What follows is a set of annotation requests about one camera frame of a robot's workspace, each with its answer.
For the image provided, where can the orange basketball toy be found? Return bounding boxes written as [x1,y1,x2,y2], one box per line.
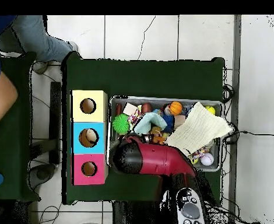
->
[168,101,183,116]

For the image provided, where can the brown football toy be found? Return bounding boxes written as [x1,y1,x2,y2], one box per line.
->
[141,102,152,115]

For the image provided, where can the blue spiky ball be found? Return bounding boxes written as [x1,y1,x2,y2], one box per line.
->
[161,113,175,134]

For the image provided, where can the shallow wire mesh bin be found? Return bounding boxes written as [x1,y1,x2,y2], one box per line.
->
[107,95,223,173]

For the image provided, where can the plain wooden cube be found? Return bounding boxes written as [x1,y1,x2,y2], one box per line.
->
[122,101,138,117]

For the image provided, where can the green spiky ball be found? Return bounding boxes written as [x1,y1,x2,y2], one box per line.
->
[111,113,130,135]

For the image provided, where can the colourful patterned cloth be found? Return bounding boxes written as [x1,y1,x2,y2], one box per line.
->
[127,104,143,129]

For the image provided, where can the black stand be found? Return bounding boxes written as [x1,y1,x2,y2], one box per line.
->
[29,81,62,190]

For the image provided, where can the mint green waffle cloth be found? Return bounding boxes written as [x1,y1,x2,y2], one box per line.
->
[133,111,168,135]

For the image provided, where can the white baseball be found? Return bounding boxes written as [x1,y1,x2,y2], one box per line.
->
[199,152,215,167]

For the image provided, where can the black cable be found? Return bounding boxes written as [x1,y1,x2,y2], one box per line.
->
[223,129,274,145]

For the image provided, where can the person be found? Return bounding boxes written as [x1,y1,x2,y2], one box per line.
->
[0,15,79,92]

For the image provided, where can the cream waffle cloth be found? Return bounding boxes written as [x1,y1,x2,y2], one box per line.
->
[165,101,233,158]

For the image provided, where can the dark green tablecloth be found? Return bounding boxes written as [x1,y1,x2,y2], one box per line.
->
[0,51,41,202]
[61,51,226,205]

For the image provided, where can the wooden three-hole box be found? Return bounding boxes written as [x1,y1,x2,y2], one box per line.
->
[70,89,109,186]

